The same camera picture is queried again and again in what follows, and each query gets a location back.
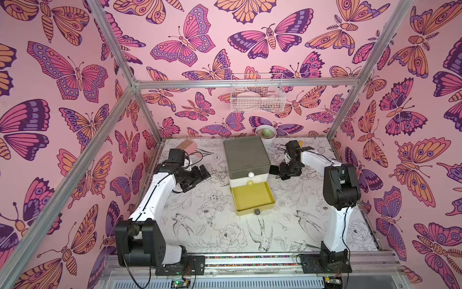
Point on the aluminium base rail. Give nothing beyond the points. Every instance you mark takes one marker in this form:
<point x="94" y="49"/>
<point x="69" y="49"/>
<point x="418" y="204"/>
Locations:
<point x="370" y="270"/>

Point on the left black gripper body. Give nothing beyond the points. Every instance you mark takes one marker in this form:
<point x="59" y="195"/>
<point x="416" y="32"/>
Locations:
<point x="192" y="177"/>

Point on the white wire basket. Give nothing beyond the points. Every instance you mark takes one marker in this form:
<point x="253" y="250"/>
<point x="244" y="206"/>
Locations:
<point x="257" y="96"/>

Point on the potted cactus white pot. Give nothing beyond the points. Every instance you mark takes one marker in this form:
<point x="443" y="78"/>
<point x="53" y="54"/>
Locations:
<point x="266" y="132"/>

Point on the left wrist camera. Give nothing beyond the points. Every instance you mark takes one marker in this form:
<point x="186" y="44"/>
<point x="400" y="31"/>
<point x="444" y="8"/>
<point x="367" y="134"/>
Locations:
<point x="187" y="162"/>

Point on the black brooch box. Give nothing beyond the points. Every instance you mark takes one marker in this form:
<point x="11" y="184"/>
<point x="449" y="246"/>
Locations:
<point x="274" y="170"/>

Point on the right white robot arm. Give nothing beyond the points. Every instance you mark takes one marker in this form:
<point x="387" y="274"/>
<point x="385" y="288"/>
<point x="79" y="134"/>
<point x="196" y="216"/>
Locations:
<point x="341" y="191"/>

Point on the green drawer cabinet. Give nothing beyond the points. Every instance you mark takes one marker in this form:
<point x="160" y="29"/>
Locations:
<point x="248" y="170"/>

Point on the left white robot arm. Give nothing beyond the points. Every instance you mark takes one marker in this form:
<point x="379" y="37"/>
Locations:
<point x="139" y="240"/>

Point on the aluminium frame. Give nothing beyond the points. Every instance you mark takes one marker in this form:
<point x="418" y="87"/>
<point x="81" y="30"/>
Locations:
<point x="75" y="72"/>

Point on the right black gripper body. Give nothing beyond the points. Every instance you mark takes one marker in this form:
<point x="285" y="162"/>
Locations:
<point x="284" y="170"/>

